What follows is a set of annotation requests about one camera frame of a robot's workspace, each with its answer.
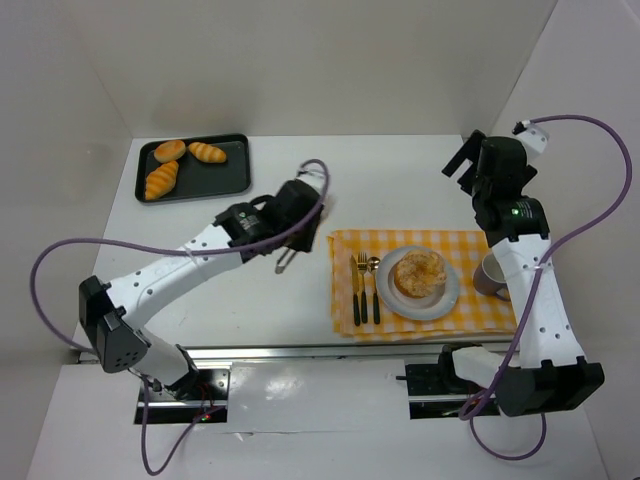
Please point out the striped bread roll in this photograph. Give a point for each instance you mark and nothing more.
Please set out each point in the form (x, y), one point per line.
(207, 153)
(161, 181)

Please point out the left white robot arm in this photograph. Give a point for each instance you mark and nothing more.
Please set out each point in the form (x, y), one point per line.
(114, 314)

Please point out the metal tongs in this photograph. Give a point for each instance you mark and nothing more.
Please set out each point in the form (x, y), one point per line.
(284, 262)

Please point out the large sugared bread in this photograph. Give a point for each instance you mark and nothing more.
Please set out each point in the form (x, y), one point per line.
(420, 273)

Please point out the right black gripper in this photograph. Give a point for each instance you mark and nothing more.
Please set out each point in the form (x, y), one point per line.
(467, 163)

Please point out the striped bread roll upper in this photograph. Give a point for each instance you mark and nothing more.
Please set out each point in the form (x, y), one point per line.
(207, 153)

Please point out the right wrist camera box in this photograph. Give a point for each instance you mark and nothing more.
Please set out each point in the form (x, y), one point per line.
(533, 138)

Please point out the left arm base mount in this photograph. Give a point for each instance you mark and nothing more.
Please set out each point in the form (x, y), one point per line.
(207, 401)

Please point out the gold spoon black handle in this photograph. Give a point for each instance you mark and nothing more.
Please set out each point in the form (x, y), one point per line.
(373, 264)

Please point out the grey mug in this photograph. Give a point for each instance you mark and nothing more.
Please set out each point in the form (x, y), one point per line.
(489, 279)

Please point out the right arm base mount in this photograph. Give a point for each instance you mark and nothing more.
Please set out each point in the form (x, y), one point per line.
(433, 389)

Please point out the yellow checkered cloth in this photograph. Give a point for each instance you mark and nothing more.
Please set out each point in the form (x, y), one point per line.
(472, 315)

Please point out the white blue-rimmed plate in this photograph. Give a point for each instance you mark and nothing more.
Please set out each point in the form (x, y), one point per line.
(428, 308)

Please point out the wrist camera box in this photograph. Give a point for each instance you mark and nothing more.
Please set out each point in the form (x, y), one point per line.
(533, 138)
(313, 178)

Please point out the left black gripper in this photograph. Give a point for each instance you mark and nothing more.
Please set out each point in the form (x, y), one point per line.
(307, 232)

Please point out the aluminium rail front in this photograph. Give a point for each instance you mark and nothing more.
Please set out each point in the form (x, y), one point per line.
(210, 356)

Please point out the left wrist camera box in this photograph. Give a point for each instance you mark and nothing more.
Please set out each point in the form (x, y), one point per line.
(313, 178)

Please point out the gold knife black handle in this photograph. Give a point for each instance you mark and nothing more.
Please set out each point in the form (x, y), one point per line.
(356, 289)

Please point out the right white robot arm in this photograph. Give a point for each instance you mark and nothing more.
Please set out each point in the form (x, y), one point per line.
(553, 373)

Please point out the black baking tray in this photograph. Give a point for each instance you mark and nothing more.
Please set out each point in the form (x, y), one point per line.
(198, 180)

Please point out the round bread bun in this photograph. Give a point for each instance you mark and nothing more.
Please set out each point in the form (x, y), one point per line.
(168, 151)

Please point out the striped bread roll lower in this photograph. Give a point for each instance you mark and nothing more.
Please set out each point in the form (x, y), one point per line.
(161, 181)

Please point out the gold fork black handle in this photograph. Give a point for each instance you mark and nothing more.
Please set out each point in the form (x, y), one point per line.
(362, 264)

